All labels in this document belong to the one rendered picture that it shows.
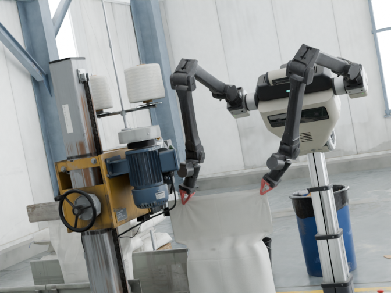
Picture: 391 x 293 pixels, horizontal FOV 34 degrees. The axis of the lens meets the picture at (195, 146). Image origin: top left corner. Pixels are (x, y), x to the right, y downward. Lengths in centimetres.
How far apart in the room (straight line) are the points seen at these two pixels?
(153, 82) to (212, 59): 877
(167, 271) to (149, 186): 96
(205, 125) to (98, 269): 898
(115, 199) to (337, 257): 128
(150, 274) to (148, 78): 125
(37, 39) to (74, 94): 638
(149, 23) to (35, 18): 323
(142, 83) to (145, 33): 907
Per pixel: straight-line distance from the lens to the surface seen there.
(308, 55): 263
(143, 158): 265
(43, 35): 900
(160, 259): 352
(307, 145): 331
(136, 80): 277
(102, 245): 275
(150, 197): 265
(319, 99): 311
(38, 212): 347
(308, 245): 514
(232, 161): 1152
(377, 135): 1085
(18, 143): 858
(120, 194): 277
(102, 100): 291
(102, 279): 279
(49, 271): 394
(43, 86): 902
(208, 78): 295
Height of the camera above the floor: 144
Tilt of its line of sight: 3 degrees down
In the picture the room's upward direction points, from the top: 10 degrees counter-clockwise
